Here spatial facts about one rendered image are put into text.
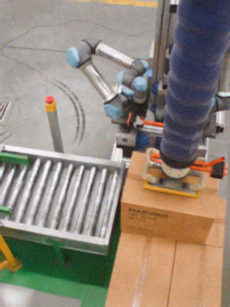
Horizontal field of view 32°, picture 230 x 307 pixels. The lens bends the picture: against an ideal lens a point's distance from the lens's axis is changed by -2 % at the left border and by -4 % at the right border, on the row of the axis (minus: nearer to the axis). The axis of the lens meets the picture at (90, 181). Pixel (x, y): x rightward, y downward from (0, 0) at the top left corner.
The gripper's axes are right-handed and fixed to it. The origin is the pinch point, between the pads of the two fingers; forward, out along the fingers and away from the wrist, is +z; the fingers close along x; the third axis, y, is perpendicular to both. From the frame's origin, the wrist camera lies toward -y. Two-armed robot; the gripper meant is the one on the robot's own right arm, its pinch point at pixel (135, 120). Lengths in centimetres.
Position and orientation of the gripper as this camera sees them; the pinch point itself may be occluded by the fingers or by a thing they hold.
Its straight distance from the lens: 264.0
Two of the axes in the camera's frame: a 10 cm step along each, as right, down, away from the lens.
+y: 9.7, 1.7, -1.8
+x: 2.4, -8.2, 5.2
